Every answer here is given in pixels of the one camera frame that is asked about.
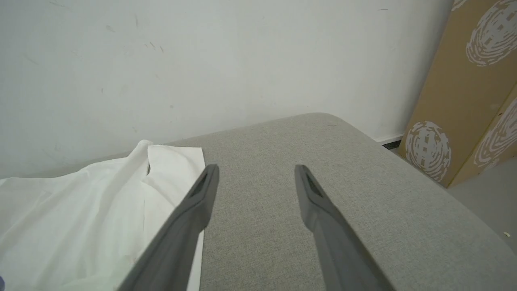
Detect grey fabric sofa cushion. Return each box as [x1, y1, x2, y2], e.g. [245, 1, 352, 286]
[97, 112, 517, 291]

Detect white garment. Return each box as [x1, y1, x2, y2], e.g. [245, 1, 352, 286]
[0, 139, 207, 291]

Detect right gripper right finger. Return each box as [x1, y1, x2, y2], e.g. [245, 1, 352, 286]
[294, 164, 395, 291]

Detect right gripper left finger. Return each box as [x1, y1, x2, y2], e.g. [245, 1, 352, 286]
[117, 163, 221, 291]

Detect large printed cardboard box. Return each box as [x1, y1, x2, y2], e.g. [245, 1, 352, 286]
[397, 0, 517, 189]

